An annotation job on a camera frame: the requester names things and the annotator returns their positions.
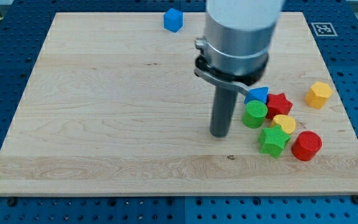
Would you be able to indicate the blue cube block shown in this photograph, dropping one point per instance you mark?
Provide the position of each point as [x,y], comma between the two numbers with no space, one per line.
[173,20]

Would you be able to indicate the yellow heart block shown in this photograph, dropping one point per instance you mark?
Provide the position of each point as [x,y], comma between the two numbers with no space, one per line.
[287,123]

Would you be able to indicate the yellow hexagon block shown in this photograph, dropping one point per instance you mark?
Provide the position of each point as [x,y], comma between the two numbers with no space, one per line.
[318,95]

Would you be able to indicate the blue triangle block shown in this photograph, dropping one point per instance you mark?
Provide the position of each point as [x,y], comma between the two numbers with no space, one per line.
[259,94]

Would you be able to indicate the green star block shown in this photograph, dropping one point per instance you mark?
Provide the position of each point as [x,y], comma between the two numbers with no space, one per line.
[273,141]

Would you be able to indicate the white fiducial marker tag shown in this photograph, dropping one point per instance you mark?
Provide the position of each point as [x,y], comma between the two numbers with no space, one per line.
[324,29]

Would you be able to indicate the wooden board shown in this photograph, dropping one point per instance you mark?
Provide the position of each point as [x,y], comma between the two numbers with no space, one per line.
[113,108]

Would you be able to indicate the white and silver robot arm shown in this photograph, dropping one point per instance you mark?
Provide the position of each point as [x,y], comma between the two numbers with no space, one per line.
[234,48]

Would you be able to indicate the green cylinder block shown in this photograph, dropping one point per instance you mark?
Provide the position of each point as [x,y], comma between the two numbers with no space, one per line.
[254,114]

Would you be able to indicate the red cylinder block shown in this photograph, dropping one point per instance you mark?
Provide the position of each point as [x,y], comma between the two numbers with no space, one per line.
[306,145]

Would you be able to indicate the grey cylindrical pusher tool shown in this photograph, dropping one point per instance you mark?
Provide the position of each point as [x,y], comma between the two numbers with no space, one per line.
[223,108]

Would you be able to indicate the red star block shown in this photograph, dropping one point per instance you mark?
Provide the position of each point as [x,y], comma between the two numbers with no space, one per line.
[278,104]

